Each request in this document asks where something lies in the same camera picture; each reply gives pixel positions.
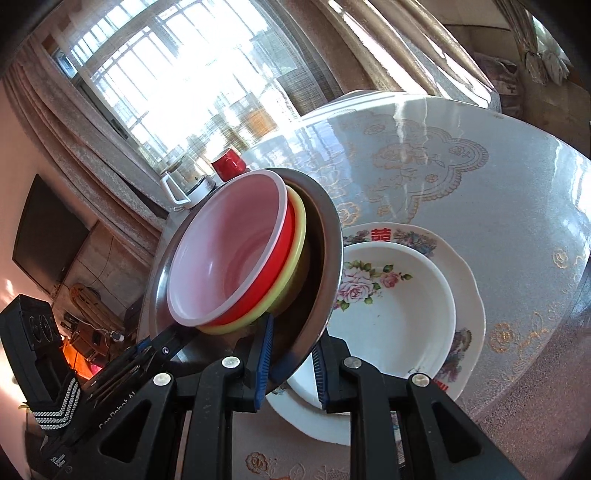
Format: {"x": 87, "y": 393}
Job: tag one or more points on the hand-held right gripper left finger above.
{"x": 263, "y": 364}

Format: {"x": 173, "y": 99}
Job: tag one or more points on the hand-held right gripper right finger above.
{"x": 321, "y": 374}

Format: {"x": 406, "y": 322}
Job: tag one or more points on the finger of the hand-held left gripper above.
{"x": 122, "y": 381}
{"x": 161, "y": 344}

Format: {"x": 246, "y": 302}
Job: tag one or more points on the yellow plastic bowl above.
{"x": 288, "y": 286}

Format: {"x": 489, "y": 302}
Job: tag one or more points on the small white floral dish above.
{"x": 397, "y": 314}

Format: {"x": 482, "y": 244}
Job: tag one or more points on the stainless steel bowl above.
{"x": 323, "y": 277}

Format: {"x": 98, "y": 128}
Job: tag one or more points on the red plastic bowl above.
{"x": 221, "y": 258}

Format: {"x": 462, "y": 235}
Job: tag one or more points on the large white plate red characters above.
{"x": 466, "y": 300}

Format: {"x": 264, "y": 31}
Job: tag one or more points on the person's left forearm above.
{"x": 57, "y": 406}

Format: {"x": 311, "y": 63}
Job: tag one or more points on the black television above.
{"x": 46, "y": 235}

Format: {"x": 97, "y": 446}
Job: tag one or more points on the red mug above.
{"x": 227, "y": 165}

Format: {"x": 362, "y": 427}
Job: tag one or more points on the beige patterned curtain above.
{"x": 69, "y": 138}
{"x": 406, "y": 46}

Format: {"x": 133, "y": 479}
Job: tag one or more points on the white sheer curtain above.
{"x": 184, "y": 69}

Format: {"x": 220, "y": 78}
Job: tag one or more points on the beige tied curtain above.
{"x": 545, "y": 50}

